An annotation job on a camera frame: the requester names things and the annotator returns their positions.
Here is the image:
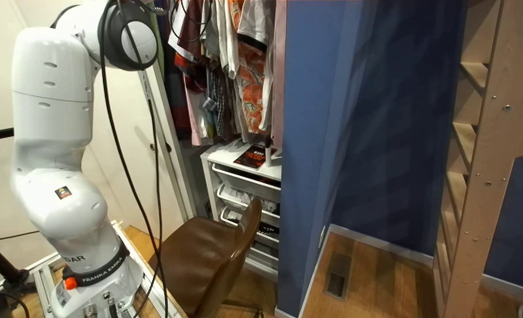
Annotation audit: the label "wooden ladder frame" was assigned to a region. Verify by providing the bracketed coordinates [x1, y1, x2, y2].
[431, 0, 523, 318]

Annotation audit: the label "orange patterned shirt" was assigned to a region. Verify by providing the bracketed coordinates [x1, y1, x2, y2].
[233, 0, 274, 141]

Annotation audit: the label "white robot base cart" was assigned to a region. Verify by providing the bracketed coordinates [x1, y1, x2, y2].
[34, 219, 187, 318]

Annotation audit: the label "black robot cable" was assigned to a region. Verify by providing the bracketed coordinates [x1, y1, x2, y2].
[97, 0, 173, 318]

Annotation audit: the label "white drawer unit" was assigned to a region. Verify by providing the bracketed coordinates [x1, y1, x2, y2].
[198, 139, 284, 279]

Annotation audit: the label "dark red black garment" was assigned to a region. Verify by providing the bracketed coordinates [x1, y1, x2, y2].
[164, 54, 194, 143]

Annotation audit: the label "brown leather chair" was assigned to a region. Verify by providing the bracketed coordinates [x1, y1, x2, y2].
[157, 196, 265, 318]

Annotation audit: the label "dark floor vent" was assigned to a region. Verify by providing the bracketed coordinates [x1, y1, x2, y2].
[325, 252, 353, 298]

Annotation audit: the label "white clothes in drawer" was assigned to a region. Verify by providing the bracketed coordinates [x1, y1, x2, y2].
[221, 183, 281, 215]

